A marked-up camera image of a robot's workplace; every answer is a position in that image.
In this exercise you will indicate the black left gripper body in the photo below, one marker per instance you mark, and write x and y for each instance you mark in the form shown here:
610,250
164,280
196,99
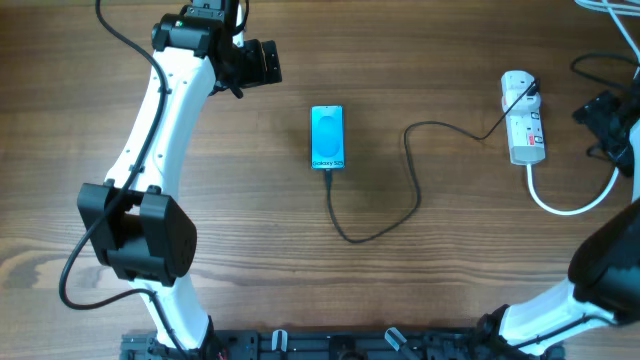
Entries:
247,66

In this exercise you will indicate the white power strip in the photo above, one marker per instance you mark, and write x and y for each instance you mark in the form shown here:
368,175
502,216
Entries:
521,103

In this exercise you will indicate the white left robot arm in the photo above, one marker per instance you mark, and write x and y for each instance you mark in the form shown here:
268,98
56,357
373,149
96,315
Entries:
133,219

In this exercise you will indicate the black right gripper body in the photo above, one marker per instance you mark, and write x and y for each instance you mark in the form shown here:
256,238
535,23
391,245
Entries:
613,142

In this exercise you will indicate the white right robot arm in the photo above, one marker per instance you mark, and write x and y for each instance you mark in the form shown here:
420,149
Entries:
602,285

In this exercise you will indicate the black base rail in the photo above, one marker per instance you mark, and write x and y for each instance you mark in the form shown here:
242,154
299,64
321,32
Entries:
446,344

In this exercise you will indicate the blue screen smartphone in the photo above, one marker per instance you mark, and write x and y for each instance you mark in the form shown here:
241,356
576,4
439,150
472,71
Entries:
327,137

